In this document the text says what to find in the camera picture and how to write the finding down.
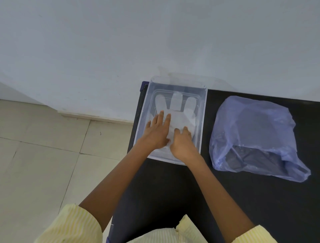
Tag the person's right hand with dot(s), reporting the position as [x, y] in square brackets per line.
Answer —
[183, 149]

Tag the person's left hand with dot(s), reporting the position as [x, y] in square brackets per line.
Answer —
[156, 136]

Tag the person's left middle finger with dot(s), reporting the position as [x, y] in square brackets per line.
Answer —
[160, 118]

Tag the person's left little finger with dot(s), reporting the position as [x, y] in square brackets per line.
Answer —
[150, 124]

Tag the person's right fingers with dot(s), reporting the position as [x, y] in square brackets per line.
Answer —
[183, 132]

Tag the translucent white disposable glove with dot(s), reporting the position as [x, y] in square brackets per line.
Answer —
[178, 117]

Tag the person's right forearm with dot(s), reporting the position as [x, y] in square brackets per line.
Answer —
[217, 192]

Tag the person's left forearm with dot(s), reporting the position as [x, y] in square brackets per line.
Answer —
[117, 182]

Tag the clear plastic storage bin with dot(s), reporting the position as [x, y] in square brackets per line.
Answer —
[201, 110]

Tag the translucent blue plastic bag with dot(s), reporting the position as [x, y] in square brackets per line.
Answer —
[252, 125]

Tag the yellow striped shirt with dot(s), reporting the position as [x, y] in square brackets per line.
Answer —
[72, 225]

